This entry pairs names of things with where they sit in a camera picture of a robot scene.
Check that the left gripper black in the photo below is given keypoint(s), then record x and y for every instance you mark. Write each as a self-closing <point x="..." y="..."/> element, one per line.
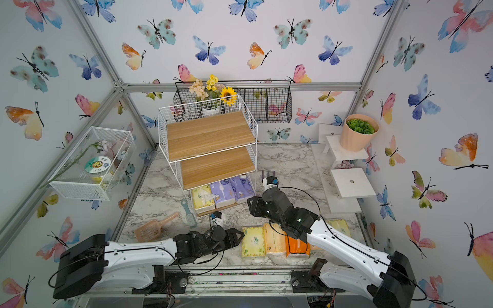
<point x="234" y="242"/>

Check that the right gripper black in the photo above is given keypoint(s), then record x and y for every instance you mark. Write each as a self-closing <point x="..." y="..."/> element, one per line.
<point x="258" y="203"/>

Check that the green-white tissue pack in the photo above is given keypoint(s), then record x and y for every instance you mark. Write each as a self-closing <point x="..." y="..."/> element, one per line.
<point x="253" y="244"/>

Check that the purple tissue pack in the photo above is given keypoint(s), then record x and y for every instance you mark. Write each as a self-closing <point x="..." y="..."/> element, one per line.
<point x="242" y="187"/>
<point x="224" y="194"/>

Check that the pale orange tissue pack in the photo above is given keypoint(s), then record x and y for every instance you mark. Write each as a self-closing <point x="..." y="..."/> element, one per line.
<point x="274" y="239"/>

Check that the yellow tissue pack bottom shelf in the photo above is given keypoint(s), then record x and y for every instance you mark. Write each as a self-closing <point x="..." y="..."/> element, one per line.
<point x="203" y="199"/>

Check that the bright orange tissue pack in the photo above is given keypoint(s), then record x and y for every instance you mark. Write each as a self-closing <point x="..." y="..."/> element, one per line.
<point x="296" y="248"/>

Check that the yellow-green tissue pack top shelf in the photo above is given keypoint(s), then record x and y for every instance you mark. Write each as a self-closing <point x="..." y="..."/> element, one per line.
<point x="340" y="225"/>

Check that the orange-yellow tissue pack top shelf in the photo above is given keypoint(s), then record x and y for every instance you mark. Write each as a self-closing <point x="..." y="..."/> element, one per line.
<point x="326" y="224"/>

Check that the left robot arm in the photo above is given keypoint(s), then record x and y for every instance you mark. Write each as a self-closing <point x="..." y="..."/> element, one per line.
<point x="96" y="263"/>

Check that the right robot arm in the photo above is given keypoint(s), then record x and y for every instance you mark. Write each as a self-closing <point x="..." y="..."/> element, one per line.
<point x="346" y="250"/>

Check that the purple and pink garden fork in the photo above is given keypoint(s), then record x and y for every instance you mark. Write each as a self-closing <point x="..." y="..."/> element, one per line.
<point x="266" y="174"/>

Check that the teal small brush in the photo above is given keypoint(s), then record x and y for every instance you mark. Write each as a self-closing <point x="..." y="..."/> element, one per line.
<point x="190" y="218"/>

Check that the pink plastic scoop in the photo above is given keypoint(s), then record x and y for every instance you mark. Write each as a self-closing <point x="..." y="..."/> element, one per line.
<point x="152" y="229"/>

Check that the white stepped stand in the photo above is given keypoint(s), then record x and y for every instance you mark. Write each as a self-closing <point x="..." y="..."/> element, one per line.
<point x="344" y="184"/>

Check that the artificial flower bouquet in pot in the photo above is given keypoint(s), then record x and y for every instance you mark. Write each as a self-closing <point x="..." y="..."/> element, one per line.
<point x="212" y="96"/>

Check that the pink pot with green plant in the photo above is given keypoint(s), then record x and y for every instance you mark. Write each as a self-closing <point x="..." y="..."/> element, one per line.
<point x="358" y="131"/>

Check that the round green-lidded jar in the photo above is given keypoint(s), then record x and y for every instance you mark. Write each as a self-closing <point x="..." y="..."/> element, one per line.
<point x="97" y="168"/>

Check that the artificial pink rose stem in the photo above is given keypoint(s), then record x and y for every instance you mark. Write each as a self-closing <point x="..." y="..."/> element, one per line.
<point x="101" y="147"/>

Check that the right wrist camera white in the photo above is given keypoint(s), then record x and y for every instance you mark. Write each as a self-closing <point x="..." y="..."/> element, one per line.
<point x="270" y="182"/>

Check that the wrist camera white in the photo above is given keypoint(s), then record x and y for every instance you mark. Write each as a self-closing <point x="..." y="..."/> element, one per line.
<point x="270" y="182"/>
<point x="216" y="219"/>

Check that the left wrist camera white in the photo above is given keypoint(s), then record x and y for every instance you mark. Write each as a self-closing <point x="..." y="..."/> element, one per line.
<point x="216" y="219"/>

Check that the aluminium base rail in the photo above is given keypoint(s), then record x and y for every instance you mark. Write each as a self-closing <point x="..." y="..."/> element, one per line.
<point x="298" y="283"/>

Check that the white wire three-tier shelf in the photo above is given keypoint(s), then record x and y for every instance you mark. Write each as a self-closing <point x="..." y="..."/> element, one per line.
<point x="208" y="141"/>

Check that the black wire wall basket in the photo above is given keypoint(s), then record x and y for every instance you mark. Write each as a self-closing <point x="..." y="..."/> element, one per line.
<point x="269" y="101"/>

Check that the white wire wall basket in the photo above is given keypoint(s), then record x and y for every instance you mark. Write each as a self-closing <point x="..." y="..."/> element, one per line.
<point x="76" y="184"/>

